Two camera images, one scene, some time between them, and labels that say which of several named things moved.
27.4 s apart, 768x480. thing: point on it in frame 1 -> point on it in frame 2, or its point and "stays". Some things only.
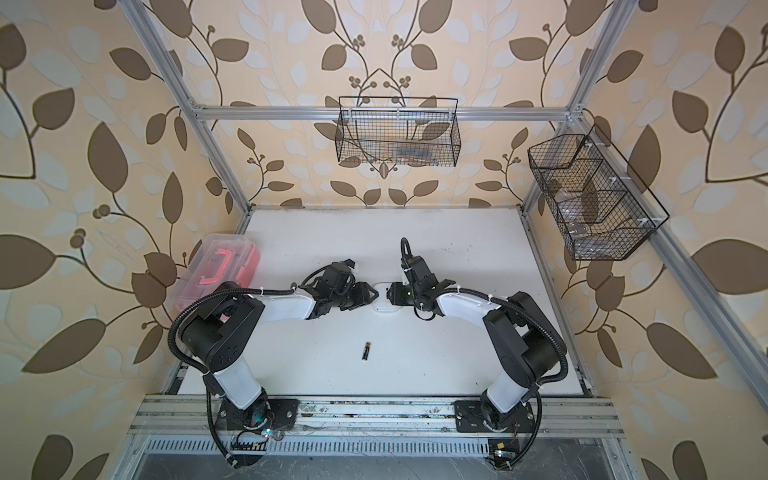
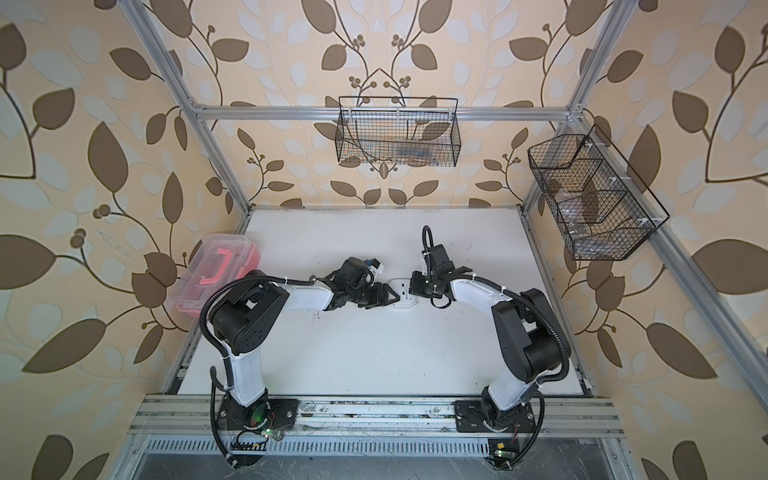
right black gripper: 396,297 -> 415,285
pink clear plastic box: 220,258 stays
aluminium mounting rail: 196,417 stays
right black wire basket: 599,210 stays
